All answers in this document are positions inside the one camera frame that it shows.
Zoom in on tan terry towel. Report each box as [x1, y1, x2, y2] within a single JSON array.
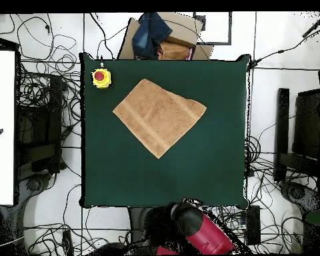
[[112, 78, 207, 160]]

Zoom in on black panel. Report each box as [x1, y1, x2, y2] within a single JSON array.
[[293, 89, 320, 161]]

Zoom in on blue denim jeans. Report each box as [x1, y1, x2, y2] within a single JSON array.
[[131, 11, 173, 60]]

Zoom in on yellow emergency stop button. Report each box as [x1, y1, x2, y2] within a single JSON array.
[[91, 67, 113, 89]]

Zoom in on dark green tablecloth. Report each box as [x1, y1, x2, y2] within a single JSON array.
[[79, 52, 253, 210]]

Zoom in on tan towel in box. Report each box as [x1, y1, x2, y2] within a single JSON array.
[[157, 41, 194, 61]]

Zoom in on white desk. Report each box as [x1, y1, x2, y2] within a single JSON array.
[[0, 50, 16, 206]]

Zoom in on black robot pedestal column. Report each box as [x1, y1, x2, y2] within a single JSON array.
[[127, 206, 174, 249]]

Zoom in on black power strip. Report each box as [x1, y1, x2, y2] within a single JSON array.
[[245, 205, 261, 246], [61, 229, 75, 256]]

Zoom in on dark square frame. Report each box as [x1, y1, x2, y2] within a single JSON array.
[[193, 11, 233, 45]]

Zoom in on brown cardboard box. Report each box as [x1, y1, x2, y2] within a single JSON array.
[[117, 11, 215, 61]]

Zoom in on black pedestal leg with knob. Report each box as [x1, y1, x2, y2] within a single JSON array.
[[18, 173, 57, 206], [279, 181, 320, 214]]

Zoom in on black cable with connector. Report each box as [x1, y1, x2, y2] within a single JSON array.
[[247, 25, 320, 71]]

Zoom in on black equipment stand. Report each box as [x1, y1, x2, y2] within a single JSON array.
[[15, 74, 67, 179]]

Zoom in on dark rod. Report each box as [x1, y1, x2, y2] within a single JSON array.
[[301, 11, 320, 38]]

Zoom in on long black bar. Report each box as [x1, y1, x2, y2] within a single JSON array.
[[273, 87, 291, 183]]

